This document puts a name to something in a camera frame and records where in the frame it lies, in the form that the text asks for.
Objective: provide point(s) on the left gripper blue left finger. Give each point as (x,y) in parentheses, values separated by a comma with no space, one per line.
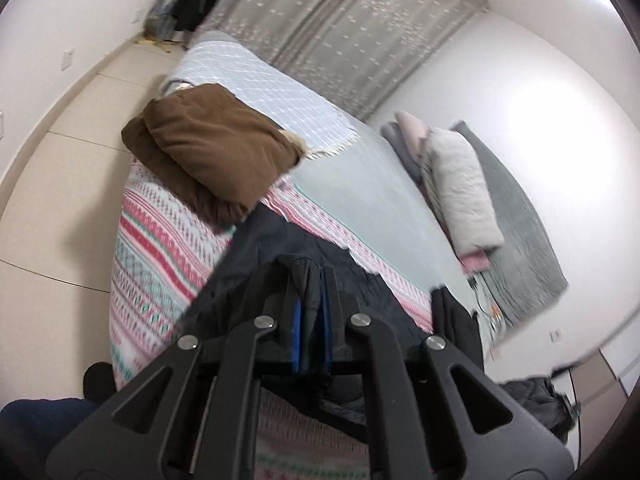
(295,335)

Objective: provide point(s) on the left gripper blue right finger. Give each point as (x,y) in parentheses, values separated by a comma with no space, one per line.
(326,323)

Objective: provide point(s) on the black quilted puffer jacket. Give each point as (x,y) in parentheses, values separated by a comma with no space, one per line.
(269,264)

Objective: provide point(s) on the pink cloth under quilt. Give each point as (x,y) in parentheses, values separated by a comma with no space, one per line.
(478,261)

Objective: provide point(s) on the patterned red green bedspread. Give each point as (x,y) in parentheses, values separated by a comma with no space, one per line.
(163,256)

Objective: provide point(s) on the light blue checked blanket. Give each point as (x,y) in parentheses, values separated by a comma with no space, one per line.
(294,107)

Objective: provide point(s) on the beige folded quilt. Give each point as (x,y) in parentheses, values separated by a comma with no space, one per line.
(458,192)

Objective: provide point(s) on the pink pillow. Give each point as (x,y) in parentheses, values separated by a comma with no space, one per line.
(414,132)

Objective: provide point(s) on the folded brown coat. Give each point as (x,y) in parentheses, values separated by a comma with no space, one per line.
(214,152)

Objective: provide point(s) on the grey padded headboard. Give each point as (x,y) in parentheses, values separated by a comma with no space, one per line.
(525,277)

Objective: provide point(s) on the black bag on floor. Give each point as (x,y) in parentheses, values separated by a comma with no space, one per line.
(553,409)

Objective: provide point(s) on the grey star patterned curtain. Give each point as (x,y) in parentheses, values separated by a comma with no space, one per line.
(354,53)

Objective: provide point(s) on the yellow coat rack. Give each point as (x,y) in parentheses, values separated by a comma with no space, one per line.
(153,45)

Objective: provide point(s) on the black charger with cables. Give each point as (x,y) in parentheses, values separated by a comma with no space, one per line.
(487,303)

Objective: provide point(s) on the white wall socket near floor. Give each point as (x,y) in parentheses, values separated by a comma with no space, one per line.
(556,335)

